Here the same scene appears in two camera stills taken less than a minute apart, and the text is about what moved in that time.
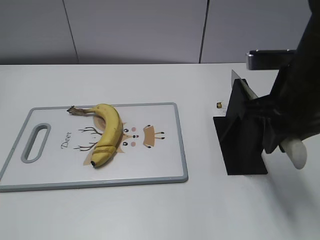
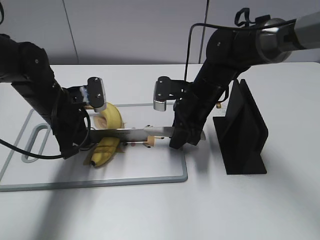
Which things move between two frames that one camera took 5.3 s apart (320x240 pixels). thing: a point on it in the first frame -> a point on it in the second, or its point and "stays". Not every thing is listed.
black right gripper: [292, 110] -> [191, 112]
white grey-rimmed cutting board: [53, 149] stays
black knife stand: [240, 133] stays
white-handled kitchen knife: [296, 149] -> [128, 134]
